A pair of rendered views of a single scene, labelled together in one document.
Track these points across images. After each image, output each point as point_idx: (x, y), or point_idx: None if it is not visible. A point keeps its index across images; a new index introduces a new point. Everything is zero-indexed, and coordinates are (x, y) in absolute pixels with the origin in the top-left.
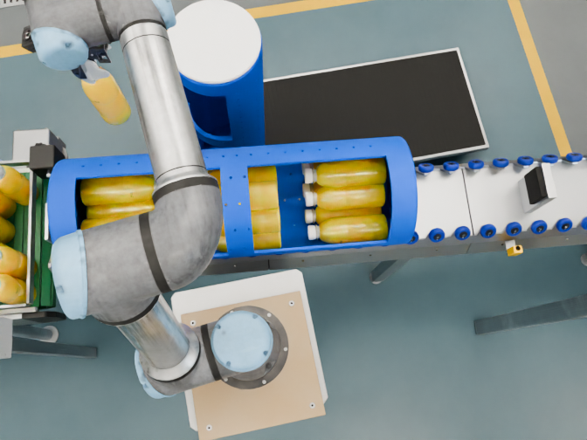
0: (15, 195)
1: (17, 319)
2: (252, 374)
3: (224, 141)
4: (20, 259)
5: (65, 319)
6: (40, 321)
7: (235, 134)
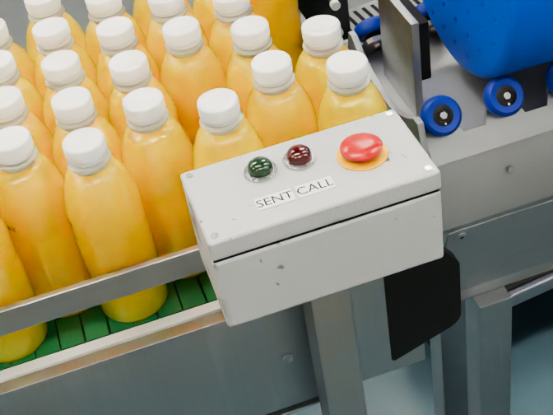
0: (286, 28)
1: (364, 291)
2: None
3: None
4: None
5: (460, 313)
6: (399, 335)
7: None
